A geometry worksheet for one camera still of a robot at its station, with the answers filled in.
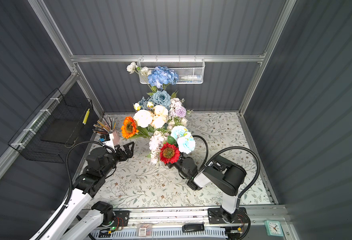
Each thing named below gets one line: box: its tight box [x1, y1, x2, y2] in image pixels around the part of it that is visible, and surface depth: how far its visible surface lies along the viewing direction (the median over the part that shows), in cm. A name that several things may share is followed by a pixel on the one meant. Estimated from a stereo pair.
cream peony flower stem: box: [152, 104, 169, 128], surface depth 69 cm
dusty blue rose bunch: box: [149, 90, 172, 109], surface depth 73 cm
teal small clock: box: [264, 220, 284, 237], surface depth 71 cm
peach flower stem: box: [133, 101, 154, 128], surface depth 65 cm
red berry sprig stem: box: [159, 142, 181, 165], surface depth 63 cm
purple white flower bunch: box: [168, 97, 193, 129], surface depth 77 cm
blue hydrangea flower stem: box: [148, 66, 179, 91], surface depth 75 cm
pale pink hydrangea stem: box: [149, 130, 168, 164], surface depth 69 cm
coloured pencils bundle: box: [92, 117, 117, 134], surface depth 99 cm
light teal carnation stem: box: [170, 125, 196, 155], surface depth 60 cm
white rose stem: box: [126, 62, 153, 88], surface depth 81 cm
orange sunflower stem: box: [121, 116, 149, 139], surface depth 62 cm
